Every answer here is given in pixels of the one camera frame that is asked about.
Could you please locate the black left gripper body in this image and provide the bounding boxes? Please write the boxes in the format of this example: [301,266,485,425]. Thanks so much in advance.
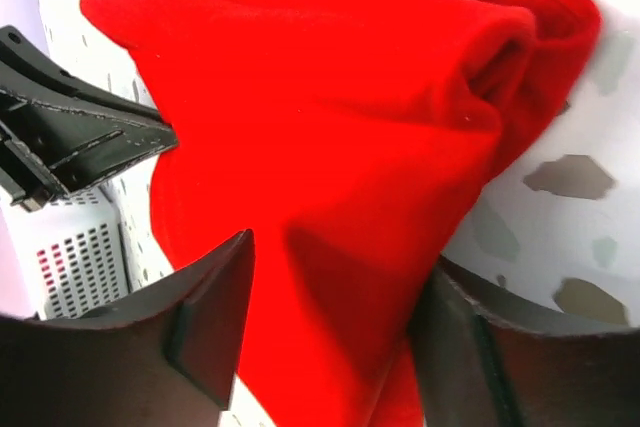
[1,92,65,212]

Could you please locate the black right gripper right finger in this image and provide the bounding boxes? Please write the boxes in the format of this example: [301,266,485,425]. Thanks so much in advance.
[409,258,639,427]

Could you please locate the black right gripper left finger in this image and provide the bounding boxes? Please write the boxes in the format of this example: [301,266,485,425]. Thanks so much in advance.
[1,230,255,426]

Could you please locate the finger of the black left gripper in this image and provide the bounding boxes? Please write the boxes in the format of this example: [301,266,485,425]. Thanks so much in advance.
[1,26,178,197]

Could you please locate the red t-shirt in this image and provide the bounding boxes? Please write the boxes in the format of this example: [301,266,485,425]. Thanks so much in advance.
[80,0,601,426]

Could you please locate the pink garment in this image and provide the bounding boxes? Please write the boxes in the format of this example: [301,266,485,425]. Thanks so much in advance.
[37,243,67,293]

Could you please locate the white plastic laundry basket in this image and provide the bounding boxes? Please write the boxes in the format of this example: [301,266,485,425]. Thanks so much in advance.
[1,188,129,319]

